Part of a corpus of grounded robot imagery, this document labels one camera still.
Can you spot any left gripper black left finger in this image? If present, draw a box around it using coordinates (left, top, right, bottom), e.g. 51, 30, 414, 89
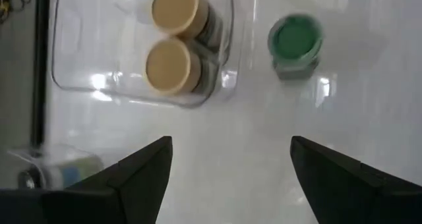
0, 135, 174, 224

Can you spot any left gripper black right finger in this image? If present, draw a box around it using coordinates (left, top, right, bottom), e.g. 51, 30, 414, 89
289, 135, 422, 224

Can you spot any furikake jar tan lid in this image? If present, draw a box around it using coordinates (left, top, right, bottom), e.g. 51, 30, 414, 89
150, 0, 225, 50
144, 38, 221, 96

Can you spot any green-lid spice jar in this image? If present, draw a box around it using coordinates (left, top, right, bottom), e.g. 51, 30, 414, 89
267, 13, 324, 81

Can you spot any clear plastic storage bin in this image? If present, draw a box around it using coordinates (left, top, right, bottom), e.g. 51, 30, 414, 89
6, 143, 106, 190
50, 0, 247, 109

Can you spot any black cable bundle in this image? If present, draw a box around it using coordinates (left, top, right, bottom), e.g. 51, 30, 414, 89
0, 0, 34, 24

